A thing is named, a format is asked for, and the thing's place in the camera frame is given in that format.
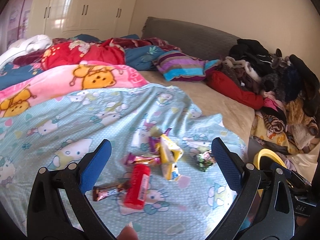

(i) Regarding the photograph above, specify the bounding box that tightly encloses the pink cartoon bear blanket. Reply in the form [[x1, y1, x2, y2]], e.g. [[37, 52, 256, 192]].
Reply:
[[1, 61, 149, 118]]

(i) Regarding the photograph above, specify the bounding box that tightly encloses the red floral quilt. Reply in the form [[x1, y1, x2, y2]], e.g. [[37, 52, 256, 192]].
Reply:
[[41, 39, 125, 70]]

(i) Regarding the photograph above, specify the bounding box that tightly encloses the yellow cartoon blanket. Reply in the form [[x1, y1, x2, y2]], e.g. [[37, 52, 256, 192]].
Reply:
[[251, 111, 303, 155]]

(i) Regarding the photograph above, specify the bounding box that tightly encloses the beige bed sheet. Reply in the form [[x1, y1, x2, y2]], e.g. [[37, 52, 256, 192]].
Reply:
[[140, 71, 254, 145]]

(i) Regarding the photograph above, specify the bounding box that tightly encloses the purple candy wrapper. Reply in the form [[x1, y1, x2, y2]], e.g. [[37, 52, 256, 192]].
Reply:
[[149, 128, 172, 153]]

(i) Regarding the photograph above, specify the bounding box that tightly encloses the red cylindrical candy pack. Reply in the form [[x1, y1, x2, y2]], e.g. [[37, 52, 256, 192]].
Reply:
[[124, 164, 150, 210]]

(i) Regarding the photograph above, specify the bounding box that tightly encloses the magenta yellow snack wrapper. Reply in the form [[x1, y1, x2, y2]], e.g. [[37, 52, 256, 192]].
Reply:
[[124, 153, 161, 166]]

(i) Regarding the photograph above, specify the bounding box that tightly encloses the person's left hand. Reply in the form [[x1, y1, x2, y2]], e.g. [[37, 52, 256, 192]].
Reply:
[[117, 222, 139, 240]]

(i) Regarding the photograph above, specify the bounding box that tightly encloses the light blue Hello Kitty blanket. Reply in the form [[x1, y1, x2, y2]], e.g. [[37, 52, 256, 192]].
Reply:
[[1, 85, 246, 239]]

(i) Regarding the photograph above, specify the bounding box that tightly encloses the purple striped pillow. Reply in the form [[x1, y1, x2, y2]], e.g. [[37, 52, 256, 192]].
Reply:
[[153, 50, 222, 82]]

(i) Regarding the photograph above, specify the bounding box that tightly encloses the white garment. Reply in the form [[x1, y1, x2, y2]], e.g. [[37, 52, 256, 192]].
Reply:
[[1, 35, 53, 69]]

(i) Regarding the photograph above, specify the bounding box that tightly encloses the pile of dark clothes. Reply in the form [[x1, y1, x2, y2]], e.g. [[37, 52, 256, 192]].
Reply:
[[218, 38, 319, 153]]

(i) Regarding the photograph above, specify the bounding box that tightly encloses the yellow rimmed black trash bin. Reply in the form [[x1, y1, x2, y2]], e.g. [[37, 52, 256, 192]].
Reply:
[[246, 148, 288, 230]]

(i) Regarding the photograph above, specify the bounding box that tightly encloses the blue leaf pattern quilt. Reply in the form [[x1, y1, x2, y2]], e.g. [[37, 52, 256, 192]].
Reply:
[[75, 33, 166, 72]]

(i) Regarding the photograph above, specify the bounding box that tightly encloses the green black snack wrapper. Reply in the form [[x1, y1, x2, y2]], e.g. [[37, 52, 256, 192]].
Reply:
[[195, 151, 216, 172]]

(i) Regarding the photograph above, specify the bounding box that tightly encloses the grey headboard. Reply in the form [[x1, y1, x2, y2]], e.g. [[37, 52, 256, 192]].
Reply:
[[142, 17, 239, 60]]

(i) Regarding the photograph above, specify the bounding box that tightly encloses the red cushion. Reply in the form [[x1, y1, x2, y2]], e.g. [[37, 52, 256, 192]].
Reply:
[[206, 70, 264, 110]]

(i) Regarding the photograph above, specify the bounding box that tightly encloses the brown chocolate bar wrapper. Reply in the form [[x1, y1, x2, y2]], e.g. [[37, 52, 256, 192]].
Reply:
[[92, 182, 130, 202]]

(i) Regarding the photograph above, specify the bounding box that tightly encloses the white glossy wardrobe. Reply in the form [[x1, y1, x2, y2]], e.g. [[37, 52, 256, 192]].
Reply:
[[27, 0, 136, 40]]

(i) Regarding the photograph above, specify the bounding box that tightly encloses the yellow white snack bag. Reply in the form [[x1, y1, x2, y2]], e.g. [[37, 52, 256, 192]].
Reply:
[[158, 134, 184, 181]]

